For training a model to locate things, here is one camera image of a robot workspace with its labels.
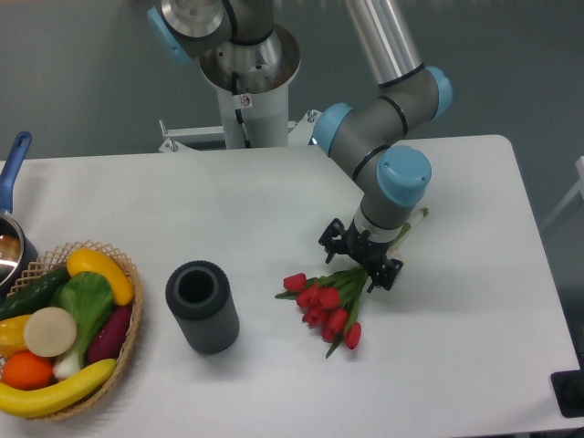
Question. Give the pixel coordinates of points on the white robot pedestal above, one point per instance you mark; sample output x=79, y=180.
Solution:
x=248, y=121

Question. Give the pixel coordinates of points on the yellow squash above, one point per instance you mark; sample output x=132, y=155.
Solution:
x=90, y=260

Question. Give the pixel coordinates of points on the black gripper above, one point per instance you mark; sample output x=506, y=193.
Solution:
x=336, y=240

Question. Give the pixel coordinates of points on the orange fruit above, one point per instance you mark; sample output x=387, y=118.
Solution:
x=27, y=371

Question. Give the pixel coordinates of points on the dark grey ribbed vase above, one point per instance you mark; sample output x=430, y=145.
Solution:
x=199, y=296

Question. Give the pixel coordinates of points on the white frame at right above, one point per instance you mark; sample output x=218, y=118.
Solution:
x=572, y=199

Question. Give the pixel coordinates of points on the yellow bell pepper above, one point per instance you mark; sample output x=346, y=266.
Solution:
x=12, y=335

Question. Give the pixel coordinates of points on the green bok choy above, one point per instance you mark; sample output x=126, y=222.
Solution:
x=87, y=298

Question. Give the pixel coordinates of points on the dark green cucumber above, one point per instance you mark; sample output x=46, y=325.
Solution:
x=35, y=295

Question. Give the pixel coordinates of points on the black device at edge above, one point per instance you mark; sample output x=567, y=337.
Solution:
x=568, y=389

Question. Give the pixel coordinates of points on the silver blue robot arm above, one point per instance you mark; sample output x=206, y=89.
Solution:
x=250, y=60

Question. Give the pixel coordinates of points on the blue handled saucepan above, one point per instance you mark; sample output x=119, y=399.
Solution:
x=17, y=252

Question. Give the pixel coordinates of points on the red tulip bouquet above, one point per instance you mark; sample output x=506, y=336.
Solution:
x=332, y=303

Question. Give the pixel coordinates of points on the beige round disc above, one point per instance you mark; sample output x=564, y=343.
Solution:
x=50, y=332

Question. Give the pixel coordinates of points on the woven wicker basket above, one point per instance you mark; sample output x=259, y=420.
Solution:
x=56, y=258

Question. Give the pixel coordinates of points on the yellow banana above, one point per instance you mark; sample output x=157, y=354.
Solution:
x=59, y=396

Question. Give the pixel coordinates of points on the purple sweet potato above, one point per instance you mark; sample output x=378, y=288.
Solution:
x=108, y=342

